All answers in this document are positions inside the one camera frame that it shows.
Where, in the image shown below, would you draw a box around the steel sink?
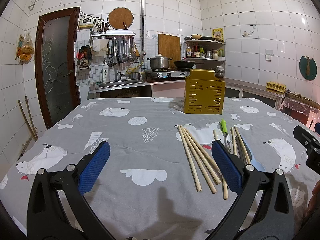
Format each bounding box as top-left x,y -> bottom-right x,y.
93,79 -> 145,89

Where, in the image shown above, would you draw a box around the wooden cutting board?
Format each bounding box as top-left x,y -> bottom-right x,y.
158,34 -> 181,69

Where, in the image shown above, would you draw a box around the gas stove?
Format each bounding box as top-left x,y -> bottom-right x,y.
144,69 -> 190,80

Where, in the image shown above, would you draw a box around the steel cooking pot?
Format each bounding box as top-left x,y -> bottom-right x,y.
147,54 -> 172,70

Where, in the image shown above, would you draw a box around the yellow perforated utensil holder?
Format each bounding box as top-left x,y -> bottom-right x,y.
184,69 -> 226,115

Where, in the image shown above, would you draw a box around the dark wooden door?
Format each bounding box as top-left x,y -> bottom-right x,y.
35,7 -> 80,129

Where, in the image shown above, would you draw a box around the black wok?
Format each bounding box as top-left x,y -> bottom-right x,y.
174,60 -> 196,71

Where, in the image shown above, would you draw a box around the green round wall board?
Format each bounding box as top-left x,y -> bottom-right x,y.
299,56 -> 317,81

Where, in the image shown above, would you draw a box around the round woven lid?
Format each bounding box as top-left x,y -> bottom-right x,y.
107,7 -> 134,30

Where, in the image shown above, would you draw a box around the corner shelf with condiments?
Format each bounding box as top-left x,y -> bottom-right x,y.
183,36 -> 226,69

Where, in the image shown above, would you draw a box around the yellow wall poster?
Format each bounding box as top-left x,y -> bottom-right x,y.
212,28 -> 224,42

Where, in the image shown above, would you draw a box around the person's hand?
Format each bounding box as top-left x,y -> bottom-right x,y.
304,180 -> 320,218

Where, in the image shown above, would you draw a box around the hanging utensil rack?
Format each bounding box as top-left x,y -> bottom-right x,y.
90,28 -> 138,67

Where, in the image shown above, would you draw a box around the white soap bottle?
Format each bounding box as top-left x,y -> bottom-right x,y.
102,62 -> 110,83

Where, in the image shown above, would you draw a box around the kitchen counter cabinets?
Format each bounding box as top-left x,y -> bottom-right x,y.
89,80 -> 284,109

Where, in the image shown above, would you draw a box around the yellow egg tray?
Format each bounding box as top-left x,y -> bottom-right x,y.
266,81 -> 286,93

